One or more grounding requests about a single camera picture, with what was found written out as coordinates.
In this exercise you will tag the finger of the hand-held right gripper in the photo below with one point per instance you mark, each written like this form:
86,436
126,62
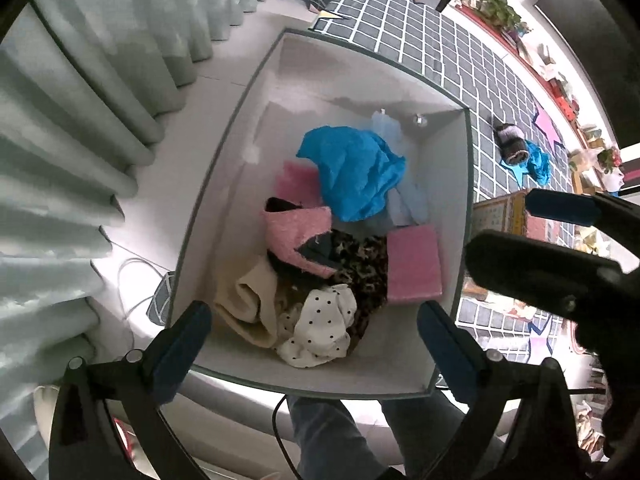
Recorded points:
525,265
560,207

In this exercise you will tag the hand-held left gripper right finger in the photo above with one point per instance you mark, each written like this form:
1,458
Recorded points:
450,355

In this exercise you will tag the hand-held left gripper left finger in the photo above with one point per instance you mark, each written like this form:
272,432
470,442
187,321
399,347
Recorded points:
180,355

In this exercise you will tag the pink foam sponge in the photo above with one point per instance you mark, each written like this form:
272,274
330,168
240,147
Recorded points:
295,185
414,266

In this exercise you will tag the white storage box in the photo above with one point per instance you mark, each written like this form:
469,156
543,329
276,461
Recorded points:
235,240

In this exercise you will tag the blue crumpled cloth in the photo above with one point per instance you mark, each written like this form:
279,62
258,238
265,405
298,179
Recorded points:
539,162
350,170

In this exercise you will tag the grey checked pouch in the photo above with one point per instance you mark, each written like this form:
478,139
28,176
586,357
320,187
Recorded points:
162,300

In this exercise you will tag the white flower pot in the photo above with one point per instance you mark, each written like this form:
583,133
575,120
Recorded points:
612,172

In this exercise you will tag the person's right leg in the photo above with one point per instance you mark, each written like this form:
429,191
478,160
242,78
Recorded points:
430,430

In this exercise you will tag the person's leg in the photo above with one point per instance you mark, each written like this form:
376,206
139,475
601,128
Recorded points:
430,430
330,435

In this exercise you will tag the brown fuzzy slipper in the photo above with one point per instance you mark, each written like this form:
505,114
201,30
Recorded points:
512,144

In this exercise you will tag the cream cloth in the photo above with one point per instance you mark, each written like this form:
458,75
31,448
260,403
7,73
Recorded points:
245,300

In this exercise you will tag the leopard print cloth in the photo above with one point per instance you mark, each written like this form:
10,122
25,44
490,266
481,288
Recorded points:
362,270

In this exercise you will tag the white polka dot cloth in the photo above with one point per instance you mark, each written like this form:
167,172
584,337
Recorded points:
320,325

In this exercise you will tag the light blue plastic bag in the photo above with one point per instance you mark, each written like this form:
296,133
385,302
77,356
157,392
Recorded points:
407,200

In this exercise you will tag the person's left leg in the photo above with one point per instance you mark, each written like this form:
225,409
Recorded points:
330,435

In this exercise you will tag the pink knit cloth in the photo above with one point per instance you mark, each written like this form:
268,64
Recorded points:
292,232

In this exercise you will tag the green potted plant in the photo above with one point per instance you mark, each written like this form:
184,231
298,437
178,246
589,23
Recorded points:
497,7

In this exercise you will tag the pale green curtain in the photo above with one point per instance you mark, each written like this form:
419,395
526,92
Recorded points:
75,110

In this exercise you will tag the red wall shelf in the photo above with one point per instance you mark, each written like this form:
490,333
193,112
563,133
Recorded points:
530,60

